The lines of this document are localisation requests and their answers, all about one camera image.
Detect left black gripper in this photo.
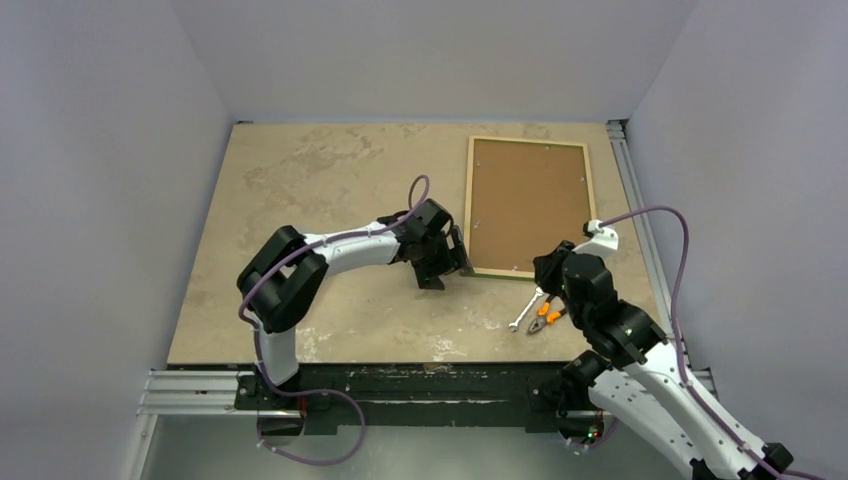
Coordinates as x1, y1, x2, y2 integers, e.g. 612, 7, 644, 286
413, 227, 473, 290

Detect green picture frame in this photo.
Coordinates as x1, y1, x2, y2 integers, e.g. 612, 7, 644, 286
463, 136, 597, 280

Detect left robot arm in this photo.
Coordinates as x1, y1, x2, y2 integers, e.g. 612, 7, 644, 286
236, 199, 473, 409

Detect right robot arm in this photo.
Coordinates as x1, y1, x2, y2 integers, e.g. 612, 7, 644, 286
533, 241, 794, 479

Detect orange black pliers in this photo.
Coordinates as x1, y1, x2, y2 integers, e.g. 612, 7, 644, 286
526, 295, 568, 335

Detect small silver wrench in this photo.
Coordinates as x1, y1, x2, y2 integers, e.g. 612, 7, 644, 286
508, 287, 545, 332

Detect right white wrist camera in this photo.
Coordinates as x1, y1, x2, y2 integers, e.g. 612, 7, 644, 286
573, 219, 620, 259

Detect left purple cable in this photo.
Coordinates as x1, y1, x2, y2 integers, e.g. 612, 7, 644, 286
237, 174, 432, 399

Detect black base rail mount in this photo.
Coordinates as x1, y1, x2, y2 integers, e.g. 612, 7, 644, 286
235, 361, 606, 444

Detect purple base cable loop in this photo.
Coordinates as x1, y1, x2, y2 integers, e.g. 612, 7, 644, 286
255, 385, 370, 466

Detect aluminium frame rail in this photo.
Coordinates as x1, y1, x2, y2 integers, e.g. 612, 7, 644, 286
135, 369, 266, 419

